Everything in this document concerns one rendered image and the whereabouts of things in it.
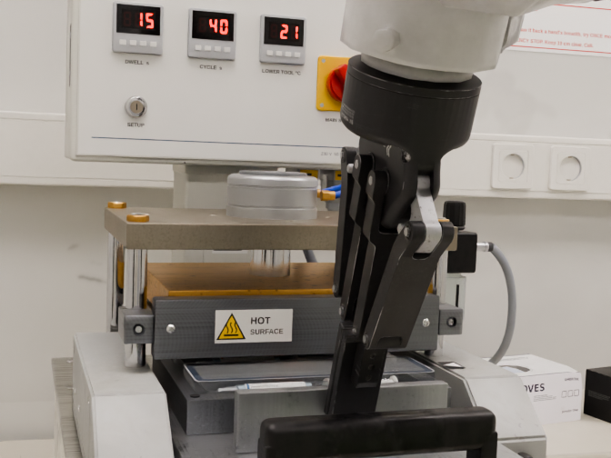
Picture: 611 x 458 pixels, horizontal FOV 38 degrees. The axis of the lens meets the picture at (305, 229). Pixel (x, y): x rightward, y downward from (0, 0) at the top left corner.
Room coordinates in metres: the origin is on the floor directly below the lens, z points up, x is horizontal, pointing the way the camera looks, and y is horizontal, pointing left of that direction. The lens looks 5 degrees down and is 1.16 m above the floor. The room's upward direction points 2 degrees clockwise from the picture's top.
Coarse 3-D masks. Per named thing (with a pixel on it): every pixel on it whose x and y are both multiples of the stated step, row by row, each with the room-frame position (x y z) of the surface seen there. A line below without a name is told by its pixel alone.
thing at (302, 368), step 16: (192, 368) 0.65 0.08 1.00; (208, 368) 0.65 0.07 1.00; (224, 368) 0.65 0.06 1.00; (240, 368) 0.65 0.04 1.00; (256, 368) 0.65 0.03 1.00; (272, 368) 0.66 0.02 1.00; (288, 368) 0.66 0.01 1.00; (304, 368) 0.66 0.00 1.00; (320, 368) 0.66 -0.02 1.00; (384, 368) 0.67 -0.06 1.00; (400, 368) 0.67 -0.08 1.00; (416, 368) 0.67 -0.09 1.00
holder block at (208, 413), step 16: (160, 368) 0.71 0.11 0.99; (176, 368) 0.68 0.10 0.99; (176, 384) 0.63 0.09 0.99; (176, 400) 0.63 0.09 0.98; (192, 400) 0.60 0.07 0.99; (208, 400) 0.60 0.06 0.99; (224, 400) 0.60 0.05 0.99; (448, 400) 0.65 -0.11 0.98; (176, 416) 0.63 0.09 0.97; (192, 416) 0.59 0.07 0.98; (208, 416) 0.60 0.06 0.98; (224, 416) 0.60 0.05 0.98; (192, 432) 0.60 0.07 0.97; (208, 432) 0.60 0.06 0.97; (224, 432) 0.60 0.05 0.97
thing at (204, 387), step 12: (276, 360) 0.68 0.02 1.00; (432, 372) 0.67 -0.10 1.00; (192, 384) 0.62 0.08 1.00; (204, 384) 0.61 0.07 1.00; (216, 384) 0.61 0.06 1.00; (228, 384) 0.61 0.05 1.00; (240, 384) 0.62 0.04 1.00; (252, 384) 0.62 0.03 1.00; (264, 384) 0.62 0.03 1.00; (276, 384) 0.63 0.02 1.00; (288, 384) 0.63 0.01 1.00; (300, 384) 0.63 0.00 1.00; (312, 384) 0.63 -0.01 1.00; (324, 384) 0.64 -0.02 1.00
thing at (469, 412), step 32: (320, 416) 0.52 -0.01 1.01; (352, 416) 0.52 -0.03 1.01; (384, 416) 0.52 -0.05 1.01; (416, 416) 0.53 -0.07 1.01; (448, 416) 0.53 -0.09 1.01; (480, 416) 0.54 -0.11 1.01; (288, 448) 0.50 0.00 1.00; (320, 448) 0.50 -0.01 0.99; (352, 448) 0.51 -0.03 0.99; (384, 448) 0.52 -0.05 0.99; (416, 448) 0.52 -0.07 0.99; (448, 448) 0.53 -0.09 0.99; (480, 448) 0.54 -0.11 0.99
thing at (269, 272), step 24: (168, 264) 0.81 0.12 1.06; (192, 264) 0.82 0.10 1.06; (216, 264) 0.83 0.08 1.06; (240, 264) 0.83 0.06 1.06; (264, 264) 0.76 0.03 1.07; (288, 264) 0.77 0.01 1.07; (312, 264) 0.86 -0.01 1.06; (168, 288) 0.67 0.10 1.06; (192, 288) 0.68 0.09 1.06; (216, 288) 0.68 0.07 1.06; (240, 288) 0.69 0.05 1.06; (264, 288) 0.69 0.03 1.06; (288, 288) 0.70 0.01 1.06; (312, 288) 0.70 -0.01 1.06
